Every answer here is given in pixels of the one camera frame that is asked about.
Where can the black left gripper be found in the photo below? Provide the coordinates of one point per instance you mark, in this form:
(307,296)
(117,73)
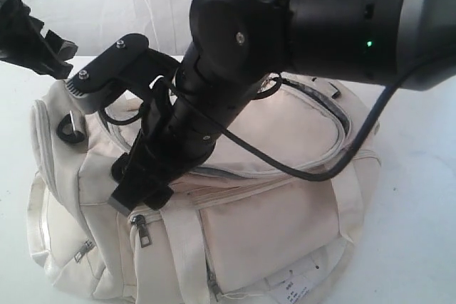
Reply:
(23,44)

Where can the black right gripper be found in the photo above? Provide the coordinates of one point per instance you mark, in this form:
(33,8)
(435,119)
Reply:
(178,133)

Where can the cream duffel bag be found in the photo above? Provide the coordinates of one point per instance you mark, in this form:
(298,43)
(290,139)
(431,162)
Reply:
(234,229)

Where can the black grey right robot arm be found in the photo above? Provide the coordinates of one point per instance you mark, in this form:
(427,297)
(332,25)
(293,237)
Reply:
(236,44)

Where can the white paper tag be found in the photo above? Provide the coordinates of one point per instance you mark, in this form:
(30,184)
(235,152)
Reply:
(313,286)

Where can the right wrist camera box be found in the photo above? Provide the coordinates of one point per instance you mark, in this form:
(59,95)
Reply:
(110,69)

